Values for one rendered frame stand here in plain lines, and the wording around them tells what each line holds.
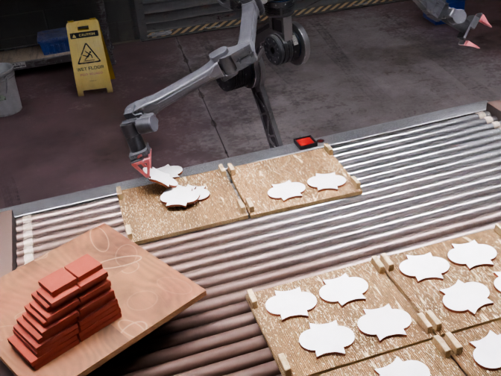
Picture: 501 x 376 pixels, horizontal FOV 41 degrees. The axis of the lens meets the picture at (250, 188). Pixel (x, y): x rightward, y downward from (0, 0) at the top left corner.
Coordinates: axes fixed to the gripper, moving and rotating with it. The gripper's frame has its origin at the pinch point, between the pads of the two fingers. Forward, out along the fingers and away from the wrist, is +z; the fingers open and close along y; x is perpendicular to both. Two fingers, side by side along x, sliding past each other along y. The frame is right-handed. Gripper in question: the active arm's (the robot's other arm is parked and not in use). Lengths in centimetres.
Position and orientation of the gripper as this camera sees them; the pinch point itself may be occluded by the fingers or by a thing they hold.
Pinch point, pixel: (147, 171)
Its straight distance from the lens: 243.6
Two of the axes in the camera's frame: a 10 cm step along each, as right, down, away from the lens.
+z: 3.0, 8.7, 3.9
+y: -0.8, -3.8, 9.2
